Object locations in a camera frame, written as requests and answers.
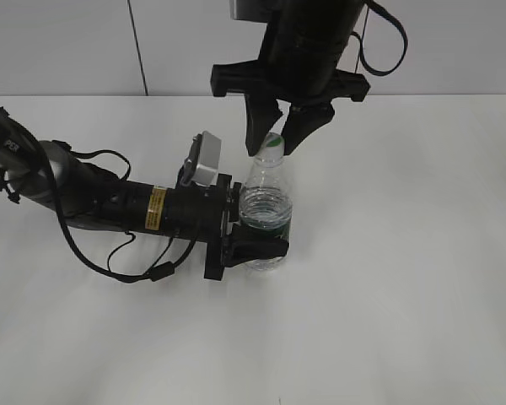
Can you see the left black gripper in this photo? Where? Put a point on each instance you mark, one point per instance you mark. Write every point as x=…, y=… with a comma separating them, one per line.
x=203, y=214

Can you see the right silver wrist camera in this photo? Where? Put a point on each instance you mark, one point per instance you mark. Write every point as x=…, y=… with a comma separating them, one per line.
x=258, y=11

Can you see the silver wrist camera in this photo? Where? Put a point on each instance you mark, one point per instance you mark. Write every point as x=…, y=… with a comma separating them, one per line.
x=258, y=11
x=201, y=164

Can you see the clear Cestbon water bottle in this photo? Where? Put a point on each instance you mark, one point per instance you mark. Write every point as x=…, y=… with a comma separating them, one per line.
x=265, y=203

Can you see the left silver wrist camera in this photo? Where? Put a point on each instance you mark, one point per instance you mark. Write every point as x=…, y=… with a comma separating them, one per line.
x=201, y=164

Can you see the white green bottle cap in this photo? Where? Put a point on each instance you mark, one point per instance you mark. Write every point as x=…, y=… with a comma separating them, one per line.
x=272, y=149

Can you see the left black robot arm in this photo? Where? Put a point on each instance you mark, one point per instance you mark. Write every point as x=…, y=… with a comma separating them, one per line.
x=80, y=193

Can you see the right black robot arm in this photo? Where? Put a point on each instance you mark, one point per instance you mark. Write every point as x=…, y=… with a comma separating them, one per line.
x=318, y=20

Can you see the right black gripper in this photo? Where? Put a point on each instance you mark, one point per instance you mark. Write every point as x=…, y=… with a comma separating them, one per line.
x=294, y=68

